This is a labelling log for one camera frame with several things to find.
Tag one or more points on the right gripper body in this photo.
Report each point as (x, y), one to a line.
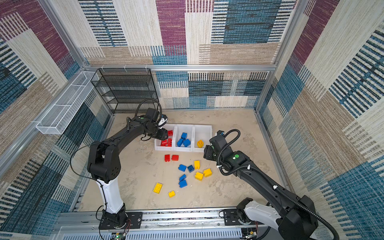
(210, 153)

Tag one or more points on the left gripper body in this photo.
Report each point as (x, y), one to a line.
(160, 134)

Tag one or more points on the yellow hollow brick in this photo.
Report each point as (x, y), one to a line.
(200, 144)

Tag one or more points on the blue long studded brick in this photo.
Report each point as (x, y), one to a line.
(180, 142)

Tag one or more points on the blue tall brick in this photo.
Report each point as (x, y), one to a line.
(184, 136)

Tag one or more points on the blue large square brick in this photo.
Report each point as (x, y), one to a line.
(187, 143)

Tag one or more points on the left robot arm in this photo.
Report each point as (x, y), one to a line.
(104, 163)

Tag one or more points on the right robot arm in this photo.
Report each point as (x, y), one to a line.
(294, 217)

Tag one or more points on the left white bin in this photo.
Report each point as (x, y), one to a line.
(169, 127)

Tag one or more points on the white bin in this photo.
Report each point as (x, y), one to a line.
(169, 127)
(182, 128)
(202, 132)

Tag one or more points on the yellow tall brick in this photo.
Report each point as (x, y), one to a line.
(197, 164)

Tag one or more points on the middle white bin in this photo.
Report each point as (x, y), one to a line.
(182, 128)

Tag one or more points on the yellow brick right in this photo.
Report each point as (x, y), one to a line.
(207, 173)

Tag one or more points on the right white bin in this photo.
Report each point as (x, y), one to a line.
(202, 132)

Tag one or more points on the dark blue hollow brick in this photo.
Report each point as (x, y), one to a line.
(190, 168)

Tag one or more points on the yellow studded brick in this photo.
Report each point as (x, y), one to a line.
(199, 176)

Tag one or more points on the blue brick centre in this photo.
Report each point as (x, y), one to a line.
(182, 168)

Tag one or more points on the blue brick lower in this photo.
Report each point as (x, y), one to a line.
(183, 177)

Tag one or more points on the blue brick bottom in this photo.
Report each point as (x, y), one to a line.
(183, 184)

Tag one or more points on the yellow long brick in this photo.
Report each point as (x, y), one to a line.
(157, 188)

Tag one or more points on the small yellow brick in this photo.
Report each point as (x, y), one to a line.
(172, 194)

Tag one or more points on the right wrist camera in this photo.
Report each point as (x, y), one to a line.
(218, 142)

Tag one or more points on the black wire shelf rack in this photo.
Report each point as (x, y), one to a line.
(123, 90)

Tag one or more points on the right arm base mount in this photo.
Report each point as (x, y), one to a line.
(231, 218)

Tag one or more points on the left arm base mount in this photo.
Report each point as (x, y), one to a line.
(125, 221)

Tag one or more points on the white wire mesh basket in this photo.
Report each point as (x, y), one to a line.
(60, 115)

